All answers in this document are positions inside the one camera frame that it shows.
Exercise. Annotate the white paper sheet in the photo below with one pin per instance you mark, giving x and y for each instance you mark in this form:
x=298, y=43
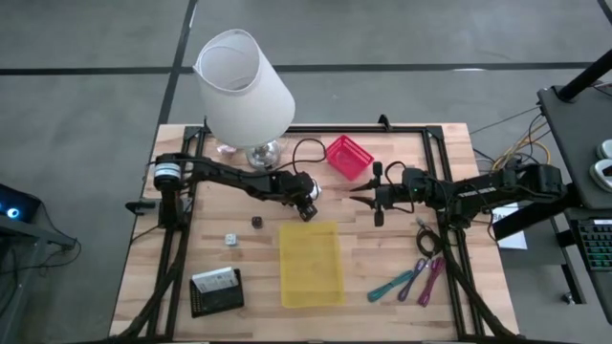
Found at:
x=514, y=239

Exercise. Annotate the yellow translucent plastic bin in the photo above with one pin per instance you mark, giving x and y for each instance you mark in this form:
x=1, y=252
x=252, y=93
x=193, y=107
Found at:
x=311, y=267

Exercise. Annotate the black computer with blue light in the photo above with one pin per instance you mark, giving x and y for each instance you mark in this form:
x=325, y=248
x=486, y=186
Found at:
x=16, y=205

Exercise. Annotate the black box with card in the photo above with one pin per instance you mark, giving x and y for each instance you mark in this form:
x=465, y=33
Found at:
x=217, y=306

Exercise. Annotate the black backlit keyboard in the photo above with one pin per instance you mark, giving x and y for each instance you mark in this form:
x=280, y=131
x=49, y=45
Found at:
x=597, y=243

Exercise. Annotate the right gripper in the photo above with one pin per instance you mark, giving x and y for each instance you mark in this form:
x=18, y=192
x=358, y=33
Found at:
x=406, y=191

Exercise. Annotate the white handheld device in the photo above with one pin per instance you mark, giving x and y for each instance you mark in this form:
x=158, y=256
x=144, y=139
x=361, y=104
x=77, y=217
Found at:
x=606, y=150
x=603, y=177

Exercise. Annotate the small white power adapter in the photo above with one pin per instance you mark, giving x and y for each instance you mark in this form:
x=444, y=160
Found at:
x=231, y=239

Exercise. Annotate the white shade table lamp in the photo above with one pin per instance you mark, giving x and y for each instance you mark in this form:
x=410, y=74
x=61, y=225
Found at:
x=244, y=95

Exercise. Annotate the white Acer adapter box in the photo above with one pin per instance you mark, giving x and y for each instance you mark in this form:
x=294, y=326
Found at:
x=215, y=281

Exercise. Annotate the black clamp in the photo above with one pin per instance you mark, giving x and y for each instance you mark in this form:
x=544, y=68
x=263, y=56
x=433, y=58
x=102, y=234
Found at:
x=384, y=122
x=138, y=206

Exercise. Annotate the black keyboard desk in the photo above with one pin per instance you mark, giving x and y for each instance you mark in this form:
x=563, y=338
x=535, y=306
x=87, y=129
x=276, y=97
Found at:
x=535, y=215

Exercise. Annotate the black side table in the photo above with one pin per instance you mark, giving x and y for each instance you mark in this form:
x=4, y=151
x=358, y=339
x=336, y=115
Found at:
x=574, y=143

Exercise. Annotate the small clear plastic object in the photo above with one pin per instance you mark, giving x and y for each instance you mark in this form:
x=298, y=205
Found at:
x=226, y=149

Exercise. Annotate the black vertical pole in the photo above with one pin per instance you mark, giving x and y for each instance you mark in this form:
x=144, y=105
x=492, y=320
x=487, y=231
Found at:
x=588, y=76

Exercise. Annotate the red plastic basket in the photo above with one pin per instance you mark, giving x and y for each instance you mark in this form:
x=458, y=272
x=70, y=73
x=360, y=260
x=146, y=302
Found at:
x=349, y=156

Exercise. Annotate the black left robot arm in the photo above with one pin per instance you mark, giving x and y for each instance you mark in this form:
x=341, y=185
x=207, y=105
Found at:
x=229, y=174

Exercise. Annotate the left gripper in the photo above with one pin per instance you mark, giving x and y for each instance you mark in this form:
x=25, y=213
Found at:
x=299, y=191

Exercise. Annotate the black aluminium table frame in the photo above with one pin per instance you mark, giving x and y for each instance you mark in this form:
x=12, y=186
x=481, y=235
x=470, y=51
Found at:
x=311, y=129

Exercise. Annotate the small black power adapter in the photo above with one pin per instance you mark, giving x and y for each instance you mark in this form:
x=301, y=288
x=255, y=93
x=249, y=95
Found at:
x=257, y=222

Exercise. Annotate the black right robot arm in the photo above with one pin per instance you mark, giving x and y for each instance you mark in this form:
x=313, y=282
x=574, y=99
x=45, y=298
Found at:
x=478, y=191

